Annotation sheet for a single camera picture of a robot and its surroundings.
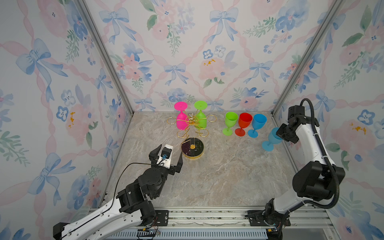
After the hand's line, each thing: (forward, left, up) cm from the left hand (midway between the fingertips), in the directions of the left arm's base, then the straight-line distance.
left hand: (170, 148), depth 65 cm
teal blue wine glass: (+13, -54, -10) cm, 56 cm away
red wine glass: (+30, -43, -15) cm, 54 cm away
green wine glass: (+30, -33, -14) cm, 47 cm away
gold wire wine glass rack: (+18, -9, -27) cm, 34 cm away
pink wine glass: (+17, -4, 0) cm, 18 cm away
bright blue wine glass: (+29, -51, -14) cm, 61 cm away
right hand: (+16, -61, -10) cm, 63 cm away
